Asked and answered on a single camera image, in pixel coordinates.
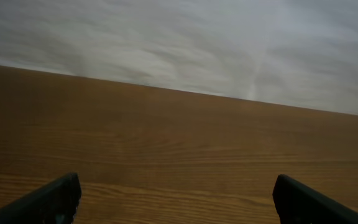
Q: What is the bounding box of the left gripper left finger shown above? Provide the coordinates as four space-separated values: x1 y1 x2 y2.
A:
0 172 83 224

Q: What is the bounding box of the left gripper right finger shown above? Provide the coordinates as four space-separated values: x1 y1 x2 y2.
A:
272 174 358 224

